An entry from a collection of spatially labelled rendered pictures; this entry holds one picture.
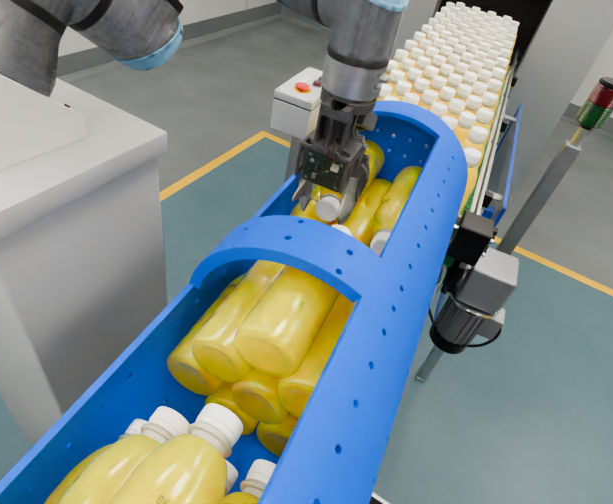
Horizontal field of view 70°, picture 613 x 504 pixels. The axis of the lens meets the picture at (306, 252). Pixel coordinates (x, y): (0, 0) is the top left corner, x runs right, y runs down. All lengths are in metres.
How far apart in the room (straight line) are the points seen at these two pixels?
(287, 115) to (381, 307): 0.74
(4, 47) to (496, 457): 1.84
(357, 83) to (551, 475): 1.73
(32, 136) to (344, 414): 0.55
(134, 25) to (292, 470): 0.65
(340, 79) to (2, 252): 0.48
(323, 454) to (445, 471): 1.47
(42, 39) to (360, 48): 0.42
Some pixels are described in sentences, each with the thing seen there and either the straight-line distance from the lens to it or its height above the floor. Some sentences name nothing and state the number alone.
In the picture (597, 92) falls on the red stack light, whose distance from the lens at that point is 1.24.
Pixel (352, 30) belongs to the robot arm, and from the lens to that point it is 0.53.
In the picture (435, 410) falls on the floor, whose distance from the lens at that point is 1.90.
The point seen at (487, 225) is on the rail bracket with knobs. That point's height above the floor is 1.00.
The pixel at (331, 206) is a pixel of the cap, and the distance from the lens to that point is 0.69.
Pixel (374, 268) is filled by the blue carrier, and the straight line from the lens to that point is 0.46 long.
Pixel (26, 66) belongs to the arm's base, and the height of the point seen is 1.26.
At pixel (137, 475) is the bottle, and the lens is 0.36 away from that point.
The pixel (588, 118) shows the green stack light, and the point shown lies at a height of 1.18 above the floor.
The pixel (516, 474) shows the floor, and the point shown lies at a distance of 1.94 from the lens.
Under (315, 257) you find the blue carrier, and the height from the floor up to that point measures 1.23.
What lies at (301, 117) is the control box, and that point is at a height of 1.06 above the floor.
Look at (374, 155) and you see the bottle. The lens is 0.82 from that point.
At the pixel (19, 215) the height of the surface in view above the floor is 1.13.
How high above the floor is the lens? 1.53
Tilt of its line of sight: 42 degrees down
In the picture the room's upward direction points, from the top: 13 degrees clockwise
